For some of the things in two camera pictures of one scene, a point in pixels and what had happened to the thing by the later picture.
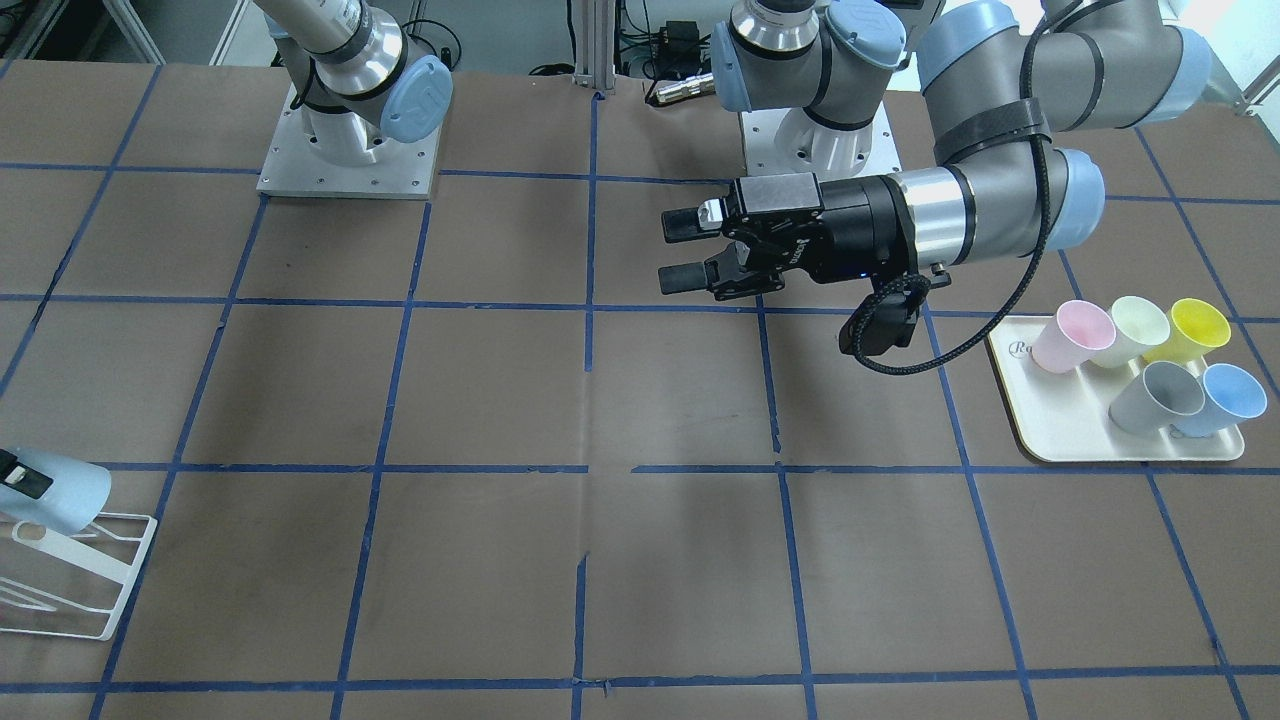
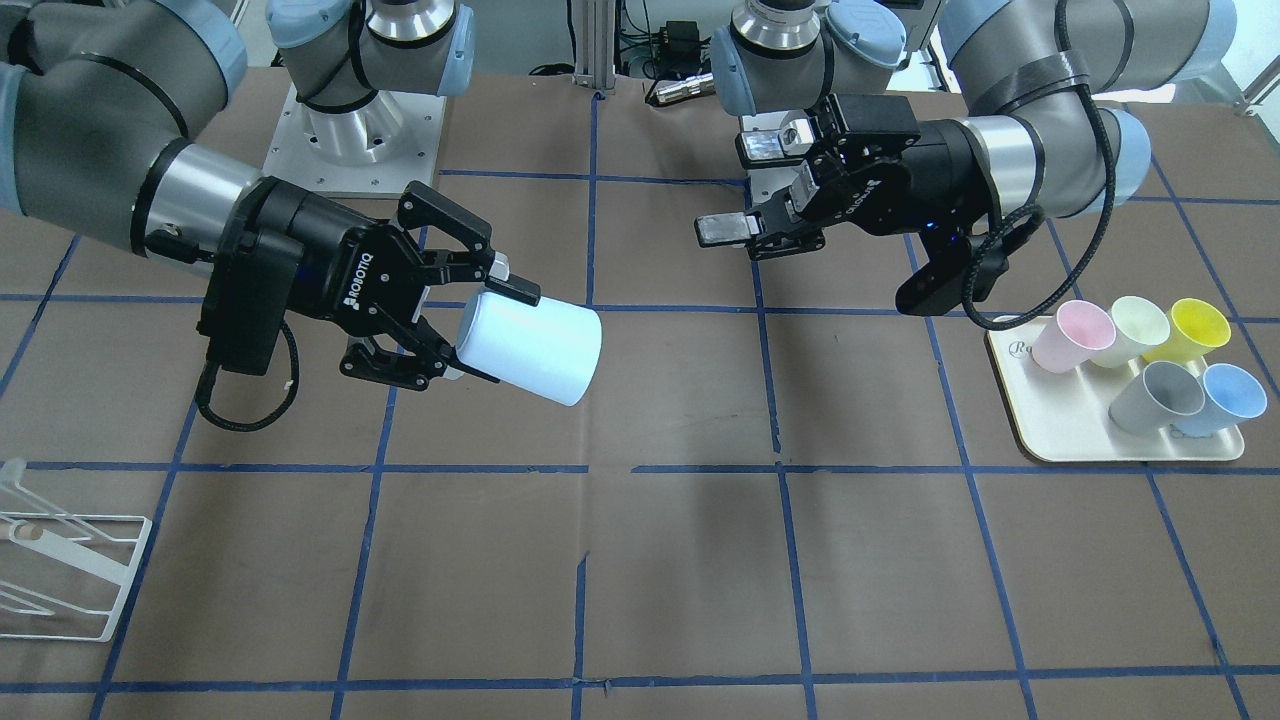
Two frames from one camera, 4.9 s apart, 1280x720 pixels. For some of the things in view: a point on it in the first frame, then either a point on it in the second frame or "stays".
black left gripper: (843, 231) → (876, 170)
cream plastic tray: (1065, 417) stays
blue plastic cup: (1231, 396) stays
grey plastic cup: (1163, 390) stays
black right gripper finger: (21, 477) → (369, 275)
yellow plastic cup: (1196, 329) stays
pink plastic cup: (1072, 336) stays
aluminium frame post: (595, 27) stays
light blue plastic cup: (76, 494) → (552, 349)
